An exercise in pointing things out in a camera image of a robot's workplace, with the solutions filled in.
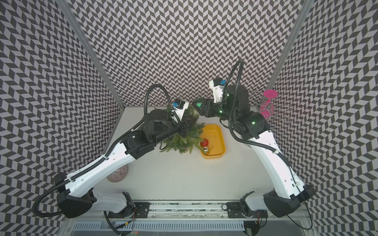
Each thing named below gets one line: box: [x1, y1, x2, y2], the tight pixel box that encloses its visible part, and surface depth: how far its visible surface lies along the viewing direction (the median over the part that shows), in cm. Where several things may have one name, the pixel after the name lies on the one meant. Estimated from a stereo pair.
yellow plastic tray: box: [200, 123, 226, 160], surface depth 97 cm
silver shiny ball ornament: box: [200, 146, 210, 155], surface depth 93 cm
